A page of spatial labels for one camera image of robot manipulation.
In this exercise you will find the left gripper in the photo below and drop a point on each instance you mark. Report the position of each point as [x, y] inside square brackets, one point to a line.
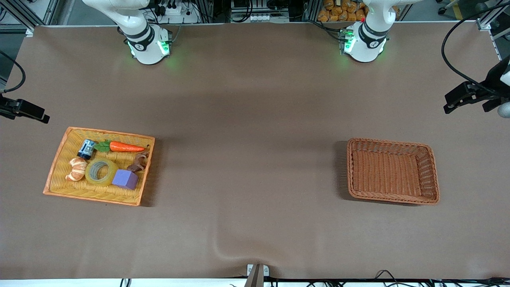
[493, 81]

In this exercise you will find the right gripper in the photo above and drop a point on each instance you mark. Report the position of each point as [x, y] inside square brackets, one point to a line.
[8, 107]

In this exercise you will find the yellow tape roll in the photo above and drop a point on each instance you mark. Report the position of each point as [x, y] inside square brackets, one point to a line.
[91, 179]

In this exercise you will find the small blue can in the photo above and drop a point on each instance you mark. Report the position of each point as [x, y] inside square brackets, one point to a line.
[86, 149]

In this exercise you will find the toy croissant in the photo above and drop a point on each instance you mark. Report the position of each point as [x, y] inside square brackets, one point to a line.
[76, 169]

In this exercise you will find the orange toy carrot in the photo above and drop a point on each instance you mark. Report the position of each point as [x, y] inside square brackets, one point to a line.
[125, 147]

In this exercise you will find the brown wicker basket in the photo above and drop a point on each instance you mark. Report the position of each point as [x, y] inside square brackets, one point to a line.
[392, 171]

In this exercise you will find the yellow wicker tray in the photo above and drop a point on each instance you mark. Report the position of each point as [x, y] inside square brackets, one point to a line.
[99, 193]

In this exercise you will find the purple cube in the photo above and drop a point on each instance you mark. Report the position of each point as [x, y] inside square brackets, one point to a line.
[125, 179]

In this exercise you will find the brown figurine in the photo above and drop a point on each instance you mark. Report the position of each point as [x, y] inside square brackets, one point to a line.
[139, 161]

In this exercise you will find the pile of orange bread rolls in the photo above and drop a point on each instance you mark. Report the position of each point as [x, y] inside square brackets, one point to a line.
[338, 12]

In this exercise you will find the small white power strip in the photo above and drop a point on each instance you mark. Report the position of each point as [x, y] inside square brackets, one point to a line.
[263, 18]

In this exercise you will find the aluminium frame profile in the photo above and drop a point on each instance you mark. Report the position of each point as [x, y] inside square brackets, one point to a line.
[490, 22]
[24, 12]

